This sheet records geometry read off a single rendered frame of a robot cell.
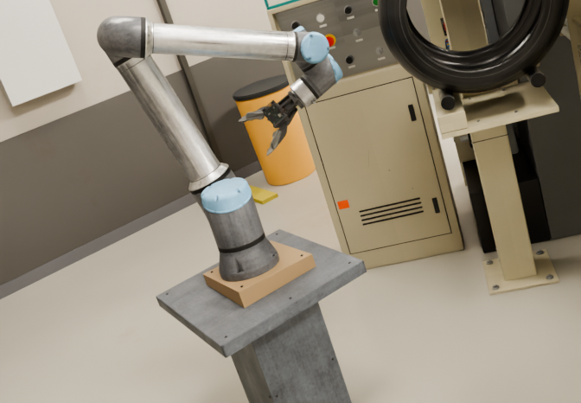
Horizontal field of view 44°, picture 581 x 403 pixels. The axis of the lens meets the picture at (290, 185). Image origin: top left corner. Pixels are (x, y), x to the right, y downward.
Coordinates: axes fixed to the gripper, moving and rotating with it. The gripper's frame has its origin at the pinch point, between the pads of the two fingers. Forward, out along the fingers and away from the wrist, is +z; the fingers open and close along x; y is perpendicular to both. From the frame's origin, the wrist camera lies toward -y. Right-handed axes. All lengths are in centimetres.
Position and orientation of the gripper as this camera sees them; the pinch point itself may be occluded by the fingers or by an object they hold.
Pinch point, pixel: (252, 139)
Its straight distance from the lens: 236.9
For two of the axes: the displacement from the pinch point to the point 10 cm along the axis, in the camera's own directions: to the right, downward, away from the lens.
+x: 6.3, 7.5, -1.9
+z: -7.6, 6.5, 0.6
